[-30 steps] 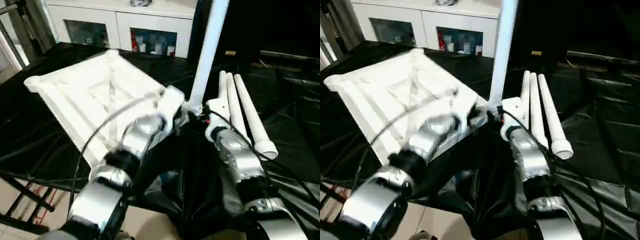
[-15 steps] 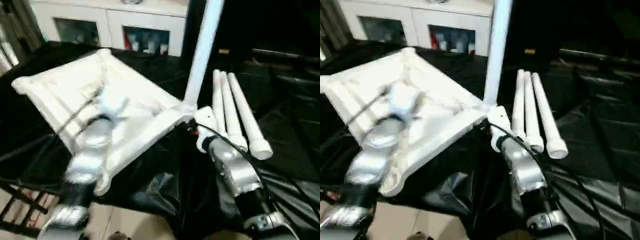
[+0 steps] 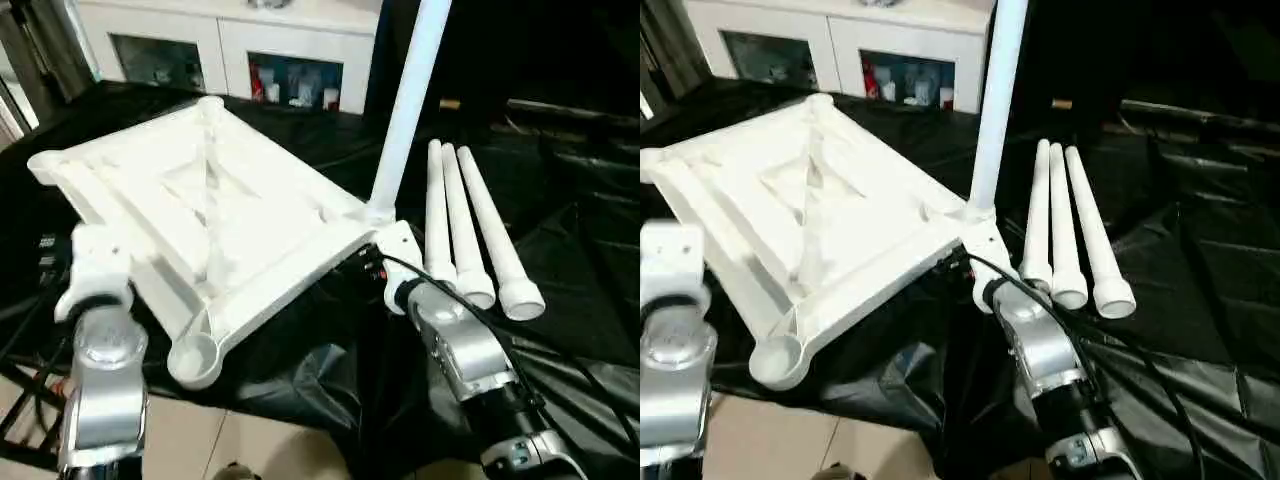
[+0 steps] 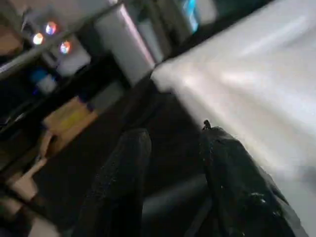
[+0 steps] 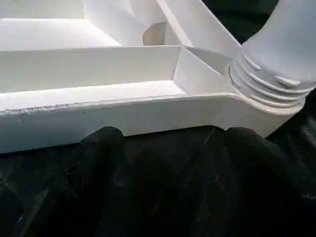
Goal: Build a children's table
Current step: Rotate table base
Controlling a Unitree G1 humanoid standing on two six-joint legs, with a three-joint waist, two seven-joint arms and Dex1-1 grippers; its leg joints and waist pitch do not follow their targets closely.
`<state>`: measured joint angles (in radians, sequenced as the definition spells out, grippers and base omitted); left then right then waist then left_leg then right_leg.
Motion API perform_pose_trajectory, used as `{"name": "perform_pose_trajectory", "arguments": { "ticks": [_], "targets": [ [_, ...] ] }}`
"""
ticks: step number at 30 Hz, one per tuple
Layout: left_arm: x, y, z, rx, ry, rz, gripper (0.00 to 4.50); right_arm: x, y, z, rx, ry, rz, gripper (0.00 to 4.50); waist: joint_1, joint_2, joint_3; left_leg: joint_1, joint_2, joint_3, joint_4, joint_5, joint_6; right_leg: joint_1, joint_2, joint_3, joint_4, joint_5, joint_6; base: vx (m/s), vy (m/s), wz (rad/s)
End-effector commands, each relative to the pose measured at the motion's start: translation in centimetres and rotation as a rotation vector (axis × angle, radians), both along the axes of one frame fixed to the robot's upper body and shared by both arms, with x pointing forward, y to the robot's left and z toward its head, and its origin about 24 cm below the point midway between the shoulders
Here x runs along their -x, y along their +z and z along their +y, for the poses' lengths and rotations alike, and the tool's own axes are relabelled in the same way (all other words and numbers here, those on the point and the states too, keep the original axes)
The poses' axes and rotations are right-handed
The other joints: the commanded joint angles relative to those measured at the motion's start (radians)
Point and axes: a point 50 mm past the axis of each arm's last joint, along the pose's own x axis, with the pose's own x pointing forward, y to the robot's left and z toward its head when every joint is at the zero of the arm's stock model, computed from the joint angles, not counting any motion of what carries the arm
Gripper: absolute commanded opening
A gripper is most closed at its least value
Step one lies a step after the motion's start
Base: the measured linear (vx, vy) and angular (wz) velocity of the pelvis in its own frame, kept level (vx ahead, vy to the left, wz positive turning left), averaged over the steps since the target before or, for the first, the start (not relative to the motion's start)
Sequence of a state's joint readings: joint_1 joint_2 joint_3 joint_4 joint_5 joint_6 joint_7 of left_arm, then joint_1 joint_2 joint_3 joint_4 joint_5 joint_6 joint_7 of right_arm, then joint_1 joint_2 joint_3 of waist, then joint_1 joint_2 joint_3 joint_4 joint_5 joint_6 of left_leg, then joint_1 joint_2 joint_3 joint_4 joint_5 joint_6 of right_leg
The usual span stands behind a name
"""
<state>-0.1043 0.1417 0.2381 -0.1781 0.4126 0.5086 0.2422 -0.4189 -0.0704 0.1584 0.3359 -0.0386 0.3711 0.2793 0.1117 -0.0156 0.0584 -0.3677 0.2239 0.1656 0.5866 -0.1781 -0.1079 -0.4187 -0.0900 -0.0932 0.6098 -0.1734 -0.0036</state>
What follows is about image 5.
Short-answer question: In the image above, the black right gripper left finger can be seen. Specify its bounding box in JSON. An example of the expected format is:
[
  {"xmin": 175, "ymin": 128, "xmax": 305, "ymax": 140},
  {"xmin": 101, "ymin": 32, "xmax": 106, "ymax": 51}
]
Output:
[{"xmin": 15, "ymin": 127, "xmax": 127, "ymax": 237}]

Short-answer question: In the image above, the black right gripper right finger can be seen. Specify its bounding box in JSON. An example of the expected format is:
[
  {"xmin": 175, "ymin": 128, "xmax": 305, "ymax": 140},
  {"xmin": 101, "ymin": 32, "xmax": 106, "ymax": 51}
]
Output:
[{"xmin": 197, "ymin": 127, "xmax": 316, "ymax": 237}]

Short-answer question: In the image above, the white plastic table top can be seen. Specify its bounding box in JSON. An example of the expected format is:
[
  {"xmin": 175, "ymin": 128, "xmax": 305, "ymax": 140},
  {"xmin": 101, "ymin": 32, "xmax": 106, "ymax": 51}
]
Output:
[{"xmin": 0, "ymin": 0, "xmax": 304, "ymax": 155}]

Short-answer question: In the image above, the white plastic table leg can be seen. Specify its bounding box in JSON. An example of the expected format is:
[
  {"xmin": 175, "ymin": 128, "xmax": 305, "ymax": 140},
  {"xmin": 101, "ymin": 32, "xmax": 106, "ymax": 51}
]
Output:
[{"xmin": 229, "ymin": 0, "xmax": 316, "ymax": 109}]

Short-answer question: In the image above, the black mat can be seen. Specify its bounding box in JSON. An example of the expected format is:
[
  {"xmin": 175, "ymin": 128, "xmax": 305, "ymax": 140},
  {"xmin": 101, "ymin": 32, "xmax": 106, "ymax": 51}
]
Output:
[{"xmin": 0, "ymin": 0, "xmax": 316, "ymax": 237}]

